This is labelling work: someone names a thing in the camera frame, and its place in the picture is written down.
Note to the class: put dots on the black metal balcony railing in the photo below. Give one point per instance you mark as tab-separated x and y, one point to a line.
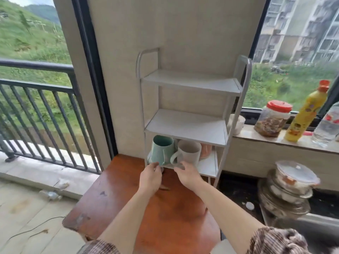
39	84

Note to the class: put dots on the person's right forearm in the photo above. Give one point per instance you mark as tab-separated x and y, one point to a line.
227	214

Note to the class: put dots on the orange ceramic mug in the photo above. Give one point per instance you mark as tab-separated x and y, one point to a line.
206	151

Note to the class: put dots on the teal ceramic mug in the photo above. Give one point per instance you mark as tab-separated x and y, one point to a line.
162	150

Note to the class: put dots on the clear plastic water bottle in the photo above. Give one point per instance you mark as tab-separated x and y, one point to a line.
327	126

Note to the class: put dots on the black sink counter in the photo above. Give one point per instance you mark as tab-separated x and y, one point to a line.
238	193

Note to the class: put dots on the yellow bottle with orange cap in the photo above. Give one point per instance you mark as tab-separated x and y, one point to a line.
304	116

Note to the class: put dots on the black window frame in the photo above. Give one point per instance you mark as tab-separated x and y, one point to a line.
251	116

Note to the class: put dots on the small white container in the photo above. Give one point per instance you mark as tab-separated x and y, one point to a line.
237	125

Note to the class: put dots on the person's right plaid sleeve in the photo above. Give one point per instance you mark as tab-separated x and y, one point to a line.
278	242

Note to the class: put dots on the plastic jar with red lid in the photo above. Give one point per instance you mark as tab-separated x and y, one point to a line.
272	121

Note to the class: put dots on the white metal shelf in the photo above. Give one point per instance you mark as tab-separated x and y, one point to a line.
190	82

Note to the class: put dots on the person's left hand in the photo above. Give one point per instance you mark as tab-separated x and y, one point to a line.
151	179

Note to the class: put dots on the person's left plaid sleeve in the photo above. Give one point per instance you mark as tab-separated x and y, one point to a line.
98	248

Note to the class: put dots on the white bottle cap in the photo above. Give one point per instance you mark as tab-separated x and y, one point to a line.
250	206

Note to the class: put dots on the reddish wooden table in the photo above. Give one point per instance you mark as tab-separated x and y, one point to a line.
172	216

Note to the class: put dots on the person's right hand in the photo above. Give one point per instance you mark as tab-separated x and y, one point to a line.
190	178

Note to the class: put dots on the empty clear plastic bottle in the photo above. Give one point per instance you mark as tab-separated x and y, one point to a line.
50	195

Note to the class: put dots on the white ceramic mug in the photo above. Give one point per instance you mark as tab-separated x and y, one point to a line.
188	153

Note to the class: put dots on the black door frame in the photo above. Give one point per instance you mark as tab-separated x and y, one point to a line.
96	76

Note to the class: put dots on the stack of glass bowls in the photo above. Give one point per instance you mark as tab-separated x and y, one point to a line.
283	203

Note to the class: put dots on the person's plaid sleeve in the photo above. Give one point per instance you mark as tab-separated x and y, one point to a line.
278	242
98	248

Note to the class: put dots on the lidded glass food container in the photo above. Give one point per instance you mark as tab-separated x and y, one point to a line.
296	174

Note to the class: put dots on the beige apartment building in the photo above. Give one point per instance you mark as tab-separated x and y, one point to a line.
299	29

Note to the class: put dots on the person's left forearm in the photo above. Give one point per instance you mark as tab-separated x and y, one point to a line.
127	222

